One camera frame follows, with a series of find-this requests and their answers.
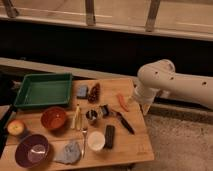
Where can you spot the yellow banana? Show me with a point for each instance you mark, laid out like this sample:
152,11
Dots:
77,119

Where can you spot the red yellow apple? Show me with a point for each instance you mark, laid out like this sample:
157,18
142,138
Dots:
16,127

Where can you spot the orange bowl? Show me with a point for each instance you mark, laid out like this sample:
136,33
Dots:
53,118

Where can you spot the white cup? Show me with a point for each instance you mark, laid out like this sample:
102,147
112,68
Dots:
96,141

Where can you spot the blue sponge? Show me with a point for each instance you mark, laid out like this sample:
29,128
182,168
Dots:
82,92

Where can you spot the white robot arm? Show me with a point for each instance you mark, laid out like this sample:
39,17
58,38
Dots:
161,75

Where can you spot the grey cloth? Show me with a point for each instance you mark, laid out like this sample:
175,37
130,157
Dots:
70,154

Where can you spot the black rectangular block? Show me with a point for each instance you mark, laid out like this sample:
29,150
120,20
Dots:
109,136

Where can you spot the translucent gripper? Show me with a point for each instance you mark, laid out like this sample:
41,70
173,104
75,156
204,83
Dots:
145,97

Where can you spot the small dark object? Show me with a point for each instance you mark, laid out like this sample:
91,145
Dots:
104,110

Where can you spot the purple bowl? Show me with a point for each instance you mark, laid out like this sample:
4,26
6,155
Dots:
32,150

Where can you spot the orange carrot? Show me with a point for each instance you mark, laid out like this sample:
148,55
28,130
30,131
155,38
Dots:
122,102

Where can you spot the metal fork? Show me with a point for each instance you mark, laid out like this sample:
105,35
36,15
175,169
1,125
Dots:
84,133

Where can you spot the green plastic tray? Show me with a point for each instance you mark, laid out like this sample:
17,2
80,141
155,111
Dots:
44,90

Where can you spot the brown pine cone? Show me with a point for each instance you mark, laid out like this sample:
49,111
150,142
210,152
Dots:
94,94

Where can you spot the metal cup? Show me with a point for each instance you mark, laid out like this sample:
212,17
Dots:
91,116

